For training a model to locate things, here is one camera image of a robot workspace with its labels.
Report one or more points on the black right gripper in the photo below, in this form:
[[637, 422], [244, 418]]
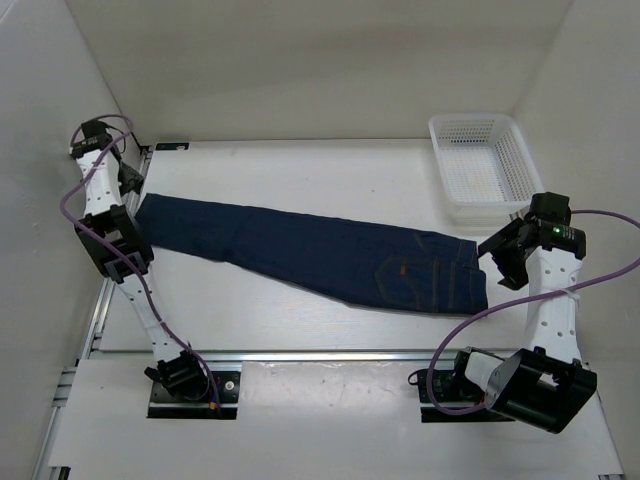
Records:
[[515, 276]]

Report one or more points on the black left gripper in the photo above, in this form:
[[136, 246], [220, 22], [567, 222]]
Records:
[[133, 181]]

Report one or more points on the dark blue denim trousers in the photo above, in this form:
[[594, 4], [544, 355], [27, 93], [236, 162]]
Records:
[[359, 263]]

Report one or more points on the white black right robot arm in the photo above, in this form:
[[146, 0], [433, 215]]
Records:
[[544, 383]]

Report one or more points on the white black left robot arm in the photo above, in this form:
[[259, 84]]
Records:
[[114, 241]]

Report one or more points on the white perforated plastic basket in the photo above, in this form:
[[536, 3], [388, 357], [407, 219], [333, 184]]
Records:
[[485, 166]]

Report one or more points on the aluminium table edge rail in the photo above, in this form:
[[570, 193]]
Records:
[[520, 213]]

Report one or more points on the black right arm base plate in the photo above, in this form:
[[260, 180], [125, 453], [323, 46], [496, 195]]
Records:
[[453, 393]]

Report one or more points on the left aluminium frame rail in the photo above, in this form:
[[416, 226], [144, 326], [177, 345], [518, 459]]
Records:
[[94, 334]]

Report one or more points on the front aluminium rail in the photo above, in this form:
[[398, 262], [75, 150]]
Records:
[[318, 356]]

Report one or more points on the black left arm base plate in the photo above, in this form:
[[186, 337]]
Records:
[[197, 405]]

